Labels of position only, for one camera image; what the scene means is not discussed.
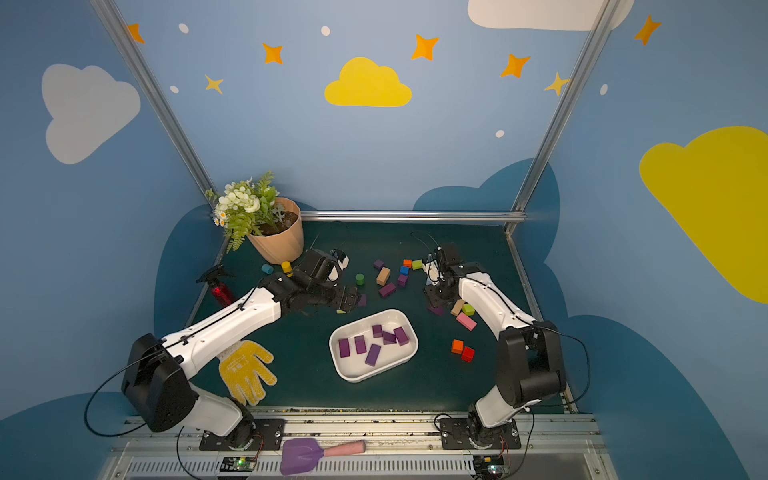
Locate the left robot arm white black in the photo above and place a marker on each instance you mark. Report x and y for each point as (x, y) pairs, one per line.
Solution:
(157, 381)

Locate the white plastic storage bin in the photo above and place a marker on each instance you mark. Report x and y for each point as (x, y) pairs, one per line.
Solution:
(353, 369)

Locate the potted plant terracotta pot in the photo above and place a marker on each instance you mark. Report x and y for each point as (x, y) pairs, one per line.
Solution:
(253, 211)

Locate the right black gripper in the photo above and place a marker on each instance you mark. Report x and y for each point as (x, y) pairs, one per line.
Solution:
(435, 282)

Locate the orange cube right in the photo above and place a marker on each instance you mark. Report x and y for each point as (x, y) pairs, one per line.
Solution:
(457, 346)

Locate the purple brick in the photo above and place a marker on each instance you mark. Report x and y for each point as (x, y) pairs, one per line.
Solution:
(360, 344)
(373, 355)
(344, 348)
(387, 290)

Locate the tan wooden brick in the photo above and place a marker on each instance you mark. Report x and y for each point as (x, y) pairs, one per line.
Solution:
(383, 276)

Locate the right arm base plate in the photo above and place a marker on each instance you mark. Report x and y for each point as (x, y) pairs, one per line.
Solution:
(470, 434)

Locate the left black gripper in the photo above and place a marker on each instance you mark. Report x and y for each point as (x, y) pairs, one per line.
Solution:
(339, 294)

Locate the purple toy shovel pink handle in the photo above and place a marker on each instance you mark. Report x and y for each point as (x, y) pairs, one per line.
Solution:
(302, 455)

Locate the dark purple block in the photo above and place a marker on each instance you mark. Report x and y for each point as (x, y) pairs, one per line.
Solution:
(389, 338)

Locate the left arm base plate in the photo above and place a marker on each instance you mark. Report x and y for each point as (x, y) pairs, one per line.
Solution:
(261, 434)

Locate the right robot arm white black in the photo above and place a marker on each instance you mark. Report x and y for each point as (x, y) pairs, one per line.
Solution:
(529, 360)

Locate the tan brick right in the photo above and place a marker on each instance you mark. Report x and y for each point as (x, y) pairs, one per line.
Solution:
(457, 307)

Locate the red cube right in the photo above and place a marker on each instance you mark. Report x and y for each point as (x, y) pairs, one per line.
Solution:
(468, 354)

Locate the yellow work glove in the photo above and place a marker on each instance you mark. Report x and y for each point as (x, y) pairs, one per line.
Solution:
(243, 367)

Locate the red spray bottle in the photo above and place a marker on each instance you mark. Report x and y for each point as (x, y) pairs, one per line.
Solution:
(218, 288)

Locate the pink brick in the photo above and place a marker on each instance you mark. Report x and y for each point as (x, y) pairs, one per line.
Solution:
(466, 321)

